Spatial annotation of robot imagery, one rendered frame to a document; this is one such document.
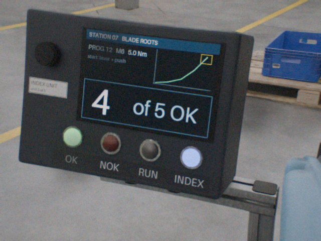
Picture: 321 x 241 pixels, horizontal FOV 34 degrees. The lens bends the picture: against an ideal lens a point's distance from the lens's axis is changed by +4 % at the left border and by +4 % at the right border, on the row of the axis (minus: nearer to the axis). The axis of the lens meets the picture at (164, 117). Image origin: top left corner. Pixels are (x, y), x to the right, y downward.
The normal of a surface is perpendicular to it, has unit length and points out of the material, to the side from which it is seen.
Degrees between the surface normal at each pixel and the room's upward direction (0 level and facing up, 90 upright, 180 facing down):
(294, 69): 90
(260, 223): 90
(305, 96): 90
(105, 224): 0
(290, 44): 89
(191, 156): 71
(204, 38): 75
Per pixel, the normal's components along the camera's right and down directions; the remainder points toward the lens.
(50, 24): -0.30, 0.11
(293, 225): -0.67, -0.46
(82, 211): 0.03, -0.92
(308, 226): -0.23, -0.57
